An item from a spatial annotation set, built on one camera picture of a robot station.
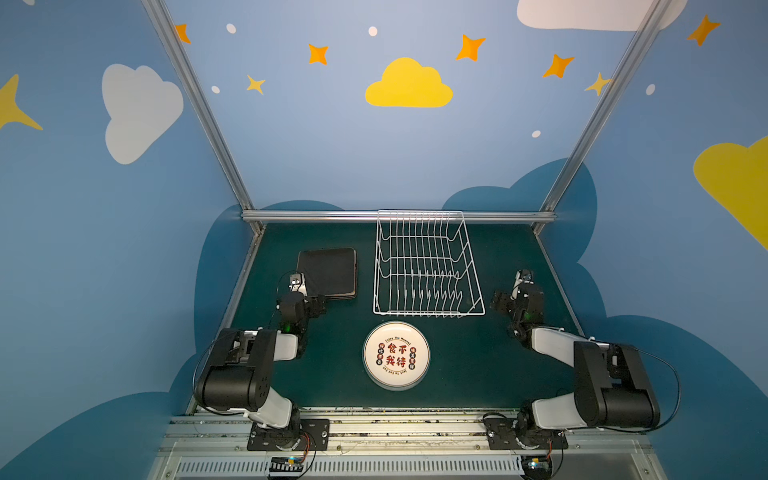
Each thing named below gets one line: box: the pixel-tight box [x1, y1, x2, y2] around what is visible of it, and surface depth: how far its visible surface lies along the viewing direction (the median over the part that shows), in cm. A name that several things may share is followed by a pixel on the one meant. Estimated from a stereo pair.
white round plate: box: [363, 321, 431, 391], surface depth 87 cm
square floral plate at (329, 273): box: [296, 248, 357, 299], surface depth 106 cm
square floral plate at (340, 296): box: [324, 292, 356, 300], surface depth 101 cm
